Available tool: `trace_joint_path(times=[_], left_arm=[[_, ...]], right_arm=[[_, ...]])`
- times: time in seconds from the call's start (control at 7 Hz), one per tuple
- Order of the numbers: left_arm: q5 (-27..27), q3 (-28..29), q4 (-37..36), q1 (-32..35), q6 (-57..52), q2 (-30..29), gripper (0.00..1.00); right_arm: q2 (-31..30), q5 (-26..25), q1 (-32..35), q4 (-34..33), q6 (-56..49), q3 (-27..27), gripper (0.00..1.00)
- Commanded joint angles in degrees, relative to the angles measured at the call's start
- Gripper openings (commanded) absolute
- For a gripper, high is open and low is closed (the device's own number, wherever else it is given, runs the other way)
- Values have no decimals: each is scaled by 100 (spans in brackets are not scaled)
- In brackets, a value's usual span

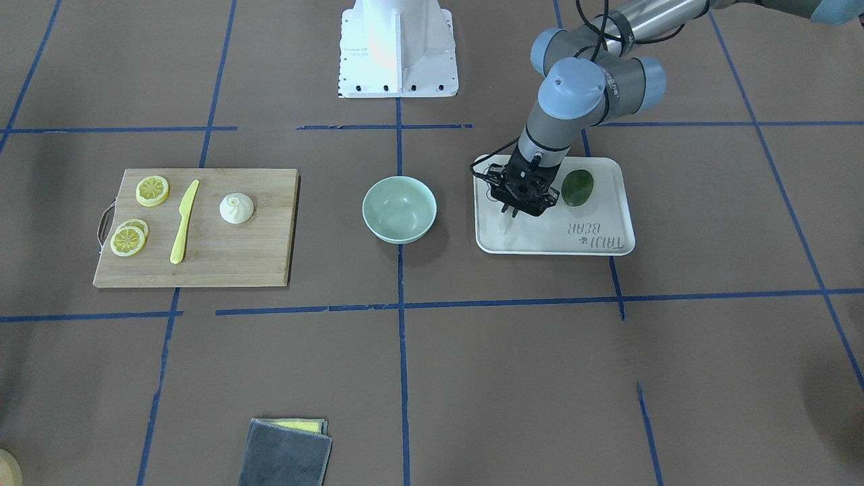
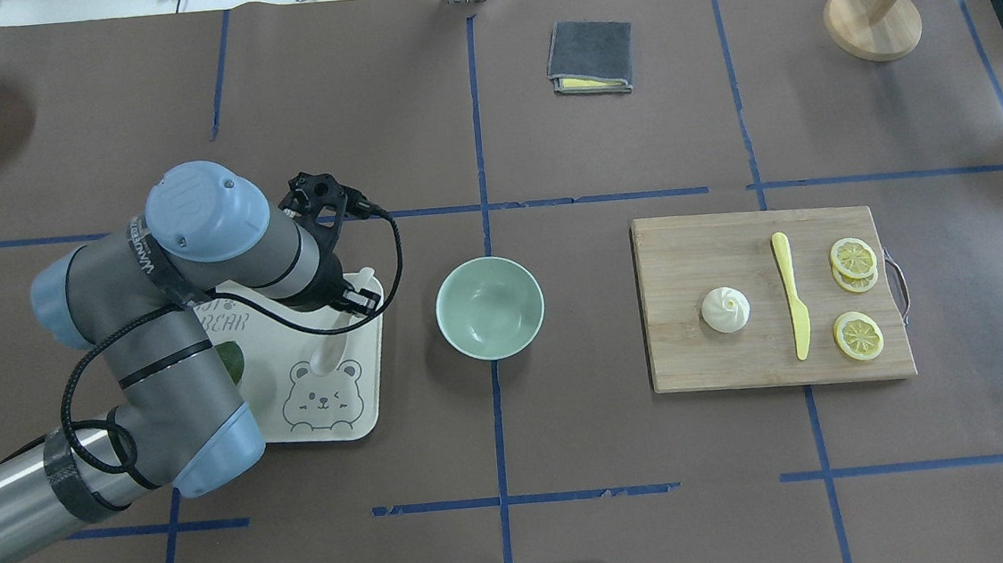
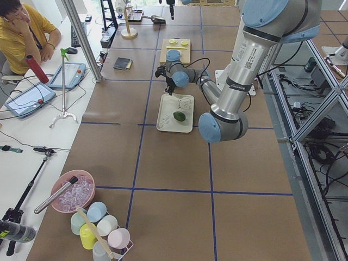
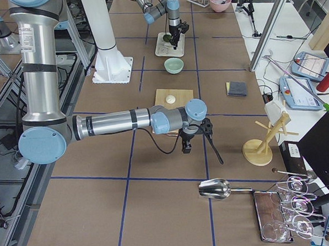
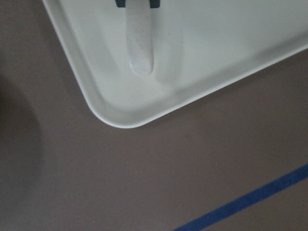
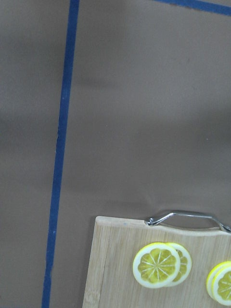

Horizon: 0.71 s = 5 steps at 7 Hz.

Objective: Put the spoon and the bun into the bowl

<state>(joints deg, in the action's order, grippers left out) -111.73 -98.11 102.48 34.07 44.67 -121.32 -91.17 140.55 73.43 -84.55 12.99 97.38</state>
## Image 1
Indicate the yellow plastic knife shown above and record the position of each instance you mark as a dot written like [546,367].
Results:
[178,249]

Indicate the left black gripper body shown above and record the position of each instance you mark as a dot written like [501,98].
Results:
[497,181]

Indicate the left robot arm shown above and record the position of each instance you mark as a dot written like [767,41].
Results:
[672,64]

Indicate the wooden cutting board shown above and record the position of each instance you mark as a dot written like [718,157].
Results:
[255,253]

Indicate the white plastic spoon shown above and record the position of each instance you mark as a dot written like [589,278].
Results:
[505,223]

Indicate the white pedestal column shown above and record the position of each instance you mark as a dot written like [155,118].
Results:
[397,49]

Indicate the green ceramic bowl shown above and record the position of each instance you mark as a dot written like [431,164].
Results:
[399,210]

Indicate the white plastic tray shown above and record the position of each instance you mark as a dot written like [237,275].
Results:
[601,227]

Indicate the green avocado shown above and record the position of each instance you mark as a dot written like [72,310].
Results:
[577,187]

